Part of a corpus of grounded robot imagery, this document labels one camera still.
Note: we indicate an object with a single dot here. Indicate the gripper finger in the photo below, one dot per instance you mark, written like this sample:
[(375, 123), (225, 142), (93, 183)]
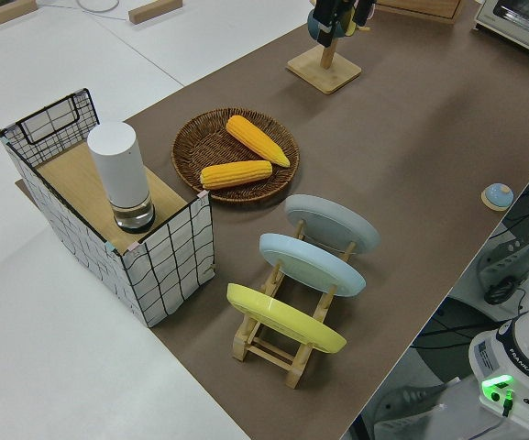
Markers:
[(364, 11), (326, 18)]

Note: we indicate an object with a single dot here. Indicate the white bottle with glass base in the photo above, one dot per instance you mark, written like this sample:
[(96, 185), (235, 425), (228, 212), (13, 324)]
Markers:
[(119, 169)]

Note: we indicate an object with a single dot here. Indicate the dark teal mug yellow inside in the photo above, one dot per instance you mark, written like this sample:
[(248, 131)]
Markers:
[(312, 25)]

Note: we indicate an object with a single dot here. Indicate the wooden mug tree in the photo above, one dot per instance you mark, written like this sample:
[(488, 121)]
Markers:
[(326, 71)]

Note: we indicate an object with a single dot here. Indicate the wooden cabinet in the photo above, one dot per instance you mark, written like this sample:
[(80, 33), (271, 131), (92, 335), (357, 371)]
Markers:
[(420, 9)]

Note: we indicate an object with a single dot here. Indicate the yellow corn cob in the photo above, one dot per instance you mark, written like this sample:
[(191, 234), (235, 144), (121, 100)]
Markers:
[(234, 175), (257, 139)]

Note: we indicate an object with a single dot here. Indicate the cream toaster oven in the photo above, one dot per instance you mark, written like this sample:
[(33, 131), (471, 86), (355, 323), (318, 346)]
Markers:
[(516, 20)]

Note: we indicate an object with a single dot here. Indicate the brown table mat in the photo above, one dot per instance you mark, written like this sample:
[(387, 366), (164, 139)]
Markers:
[(406, 160)]

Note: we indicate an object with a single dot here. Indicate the short wooden block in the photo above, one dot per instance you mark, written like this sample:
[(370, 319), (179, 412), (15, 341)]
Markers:
[(154, 10)]

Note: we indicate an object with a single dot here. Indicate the round brown wicker tray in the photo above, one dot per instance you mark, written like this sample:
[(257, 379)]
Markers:
[(195, 146)]

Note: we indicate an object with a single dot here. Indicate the grey plate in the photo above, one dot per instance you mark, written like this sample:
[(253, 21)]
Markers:
[(333, 220)]

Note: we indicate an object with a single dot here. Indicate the light blue plate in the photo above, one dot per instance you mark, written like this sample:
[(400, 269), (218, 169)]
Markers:
[(310, 263)]

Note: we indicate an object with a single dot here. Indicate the white power strip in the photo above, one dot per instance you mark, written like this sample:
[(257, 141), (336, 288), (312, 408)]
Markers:
[(504, 266)]

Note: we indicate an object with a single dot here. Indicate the yellow plate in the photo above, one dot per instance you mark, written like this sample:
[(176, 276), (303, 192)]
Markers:
[(282, 318)]

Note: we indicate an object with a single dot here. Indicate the long wooden block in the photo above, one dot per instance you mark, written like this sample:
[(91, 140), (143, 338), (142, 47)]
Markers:
[(3, 14)]

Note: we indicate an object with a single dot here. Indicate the wooden plate rack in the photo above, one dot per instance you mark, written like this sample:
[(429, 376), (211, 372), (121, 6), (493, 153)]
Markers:
[(268, 355)]

